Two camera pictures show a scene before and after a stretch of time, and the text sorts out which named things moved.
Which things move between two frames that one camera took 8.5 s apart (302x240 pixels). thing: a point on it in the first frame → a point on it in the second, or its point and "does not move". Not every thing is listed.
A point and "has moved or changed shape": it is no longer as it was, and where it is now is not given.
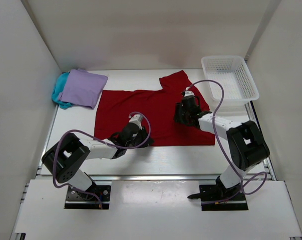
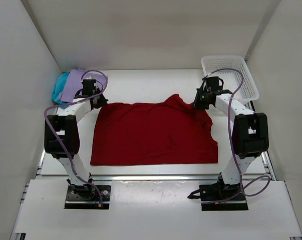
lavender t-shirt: x=82 y=88 does not move
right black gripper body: x=183 y=116 → x=202 y=101
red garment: x=155 y=110 has moved or changed shape
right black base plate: x=211 y=193 does not move
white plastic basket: x=232 y=72 does not move
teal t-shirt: x=58 y=86 does not move
